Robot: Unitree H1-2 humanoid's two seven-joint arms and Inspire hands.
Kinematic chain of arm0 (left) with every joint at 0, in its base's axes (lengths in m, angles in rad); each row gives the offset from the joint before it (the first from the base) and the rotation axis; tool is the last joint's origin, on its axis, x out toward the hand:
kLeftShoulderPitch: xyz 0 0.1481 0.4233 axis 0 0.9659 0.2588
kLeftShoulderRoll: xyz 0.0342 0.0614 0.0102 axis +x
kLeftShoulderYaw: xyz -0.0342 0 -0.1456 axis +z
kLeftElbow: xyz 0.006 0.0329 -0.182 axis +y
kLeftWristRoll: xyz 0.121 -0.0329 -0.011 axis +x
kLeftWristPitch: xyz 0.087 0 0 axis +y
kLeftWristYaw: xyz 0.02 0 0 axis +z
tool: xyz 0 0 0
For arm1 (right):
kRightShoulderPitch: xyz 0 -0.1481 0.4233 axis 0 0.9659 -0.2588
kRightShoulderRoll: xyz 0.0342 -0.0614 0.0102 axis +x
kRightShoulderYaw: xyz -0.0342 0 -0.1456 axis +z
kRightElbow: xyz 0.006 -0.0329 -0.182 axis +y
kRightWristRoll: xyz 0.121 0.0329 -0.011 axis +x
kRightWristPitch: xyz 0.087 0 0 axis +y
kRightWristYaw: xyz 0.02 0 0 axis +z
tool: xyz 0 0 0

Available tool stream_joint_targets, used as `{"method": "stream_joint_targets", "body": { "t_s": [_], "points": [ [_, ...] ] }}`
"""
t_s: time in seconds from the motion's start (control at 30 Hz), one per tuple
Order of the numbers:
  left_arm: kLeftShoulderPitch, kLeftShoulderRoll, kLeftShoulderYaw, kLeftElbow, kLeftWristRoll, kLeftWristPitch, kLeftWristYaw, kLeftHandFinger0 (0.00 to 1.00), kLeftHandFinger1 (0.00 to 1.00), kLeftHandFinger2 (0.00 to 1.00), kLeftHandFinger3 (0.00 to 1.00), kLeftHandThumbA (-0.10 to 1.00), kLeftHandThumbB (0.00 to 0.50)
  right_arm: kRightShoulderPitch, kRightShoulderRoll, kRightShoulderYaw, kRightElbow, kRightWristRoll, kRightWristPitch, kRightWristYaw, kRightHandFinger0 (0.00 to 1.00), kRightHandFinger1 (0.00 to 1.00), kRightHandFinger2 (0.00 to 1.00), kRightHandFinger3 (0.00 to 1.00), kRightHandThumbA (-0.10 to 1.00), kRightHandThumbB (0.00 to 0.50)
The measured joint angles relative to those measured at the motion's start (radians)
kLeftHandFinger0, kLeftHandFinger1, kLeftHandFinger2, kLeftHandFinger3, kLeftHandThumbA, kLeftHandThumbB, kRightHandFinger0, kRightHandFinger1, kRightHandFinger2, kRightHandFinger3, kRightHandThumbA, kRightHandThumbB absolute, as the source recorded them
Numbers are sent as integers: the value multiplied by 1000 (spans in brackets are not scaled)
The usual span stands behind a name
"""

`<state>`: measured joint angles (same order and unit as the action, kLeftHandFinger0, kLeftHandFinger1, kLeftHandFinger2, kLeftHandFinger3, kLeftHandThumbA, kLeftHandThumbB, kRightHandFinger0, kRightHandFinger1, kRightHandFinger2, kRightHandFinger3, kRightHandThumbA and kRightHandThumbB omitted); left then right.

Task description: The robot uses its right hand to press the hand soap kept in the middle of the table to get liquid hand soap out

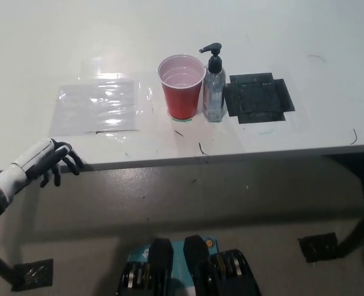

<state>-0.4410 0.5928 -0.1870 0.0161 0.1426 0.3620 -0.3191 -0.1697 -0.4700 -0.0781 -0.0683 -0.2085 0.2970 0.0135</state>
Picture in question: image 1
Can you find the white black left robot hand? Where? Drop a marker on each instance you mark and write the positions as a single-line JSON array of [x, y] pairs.
[[30, 158]]

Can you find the clear soap pump bottle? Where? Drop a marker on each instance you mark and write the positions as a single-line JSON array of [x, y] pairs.
[[214, 89]]

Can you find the clear plastic sheet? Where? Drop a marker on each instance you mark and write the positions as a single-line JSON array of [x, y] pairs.
[[95, 106]]

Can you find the red plastic cup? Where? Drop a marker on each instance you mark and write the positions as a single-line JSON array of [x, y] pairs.
[[181, 95]]

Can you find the black tape square patch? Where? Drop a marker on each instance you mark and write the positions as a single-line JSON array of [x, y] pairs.
[[255, 97]]

